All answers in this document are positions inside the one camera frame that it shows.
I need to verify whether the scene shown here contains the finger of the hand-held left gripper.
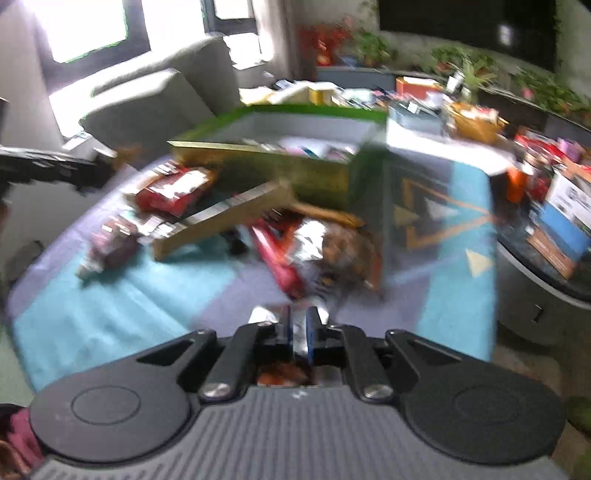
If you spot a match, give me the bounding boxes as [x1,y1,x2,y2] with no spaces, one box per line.
[0,147,118,192]

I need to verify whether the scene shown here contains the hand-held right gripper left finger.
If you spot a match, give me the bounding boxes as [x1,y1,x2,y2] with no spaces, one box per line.
[139,307,294,400]

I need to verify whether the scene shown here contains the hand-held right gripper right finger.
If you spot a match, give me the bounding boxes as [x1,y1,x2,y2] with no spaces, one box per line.
[305,307,462,401]

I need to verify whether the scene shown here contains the silver foil snack pouch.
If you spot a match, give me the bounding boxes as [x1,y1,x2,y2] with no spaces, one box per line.
[249,302,342,386]

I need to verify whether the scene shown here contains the pile of snack packets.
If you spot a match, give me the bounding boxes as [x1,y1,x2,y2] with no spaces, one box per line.
[76,136,384,301]

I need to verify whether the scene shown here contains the green gift box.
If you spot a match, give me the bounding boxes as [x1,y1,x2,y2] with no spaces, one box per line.
[167,104,389,210]

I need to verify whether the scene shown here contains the grey sofa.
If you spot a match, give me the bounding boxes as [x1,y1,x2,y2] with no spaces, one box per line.
[78,37,241,153]

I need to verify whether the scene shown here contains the window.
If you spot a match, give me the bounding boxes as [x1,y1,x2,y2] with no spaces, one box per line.
[28,0,153,65]

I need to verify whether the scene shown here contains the blue patterned table cloth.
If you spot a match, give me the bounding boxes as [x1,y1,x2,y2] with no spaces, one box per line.
[9,152,499,393]

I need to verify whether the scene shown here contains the dark round coffee table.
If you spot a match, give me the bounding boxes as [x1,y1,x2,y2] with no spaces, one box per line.
[494,138,591,347]

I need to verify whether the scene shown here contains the teal storage tray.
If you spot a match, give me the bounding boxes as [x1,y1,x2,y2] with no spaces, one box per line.
[388,99,446,134]

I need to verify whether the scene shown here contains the orange cup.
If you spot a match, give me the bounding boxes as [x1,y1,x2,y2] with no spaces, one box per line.
[505,167,527,204]

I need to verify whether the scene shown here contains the grey television cabinet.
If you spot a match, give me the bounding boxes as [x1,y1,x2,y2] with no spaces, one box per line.
[316,65,591,139]

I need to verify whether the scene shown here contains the orange tissue box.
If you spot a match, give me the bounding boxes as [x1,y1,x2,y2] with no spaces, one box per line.
[396,78,444,100]

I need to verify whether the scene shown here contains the yellow woven basket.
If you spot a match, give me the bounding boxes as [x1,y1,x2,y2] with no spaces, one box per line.
[450,102,506,144]

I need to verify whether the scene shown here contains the blue white carton box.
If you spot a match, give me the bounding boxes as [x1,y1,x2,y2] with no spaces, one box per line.
[526,164,591,280]

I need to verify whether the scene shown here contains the red flower decoration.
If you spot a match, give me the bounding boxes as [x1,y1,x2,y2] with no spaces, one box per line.
[298,18,352,68]

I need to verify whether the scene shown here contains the potted green plant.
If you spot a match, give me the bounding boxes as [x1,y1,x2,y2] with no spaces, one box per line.
[353,30,398,68]

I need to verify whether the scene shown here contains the spider plant in vase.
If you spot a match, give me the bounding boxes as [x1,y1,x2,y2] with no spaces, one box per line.
[450,55,497,100]

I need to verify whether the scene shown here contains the black wall television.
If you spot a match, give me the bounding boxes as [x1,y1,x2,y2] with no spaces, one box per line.
[379,0,557,72]

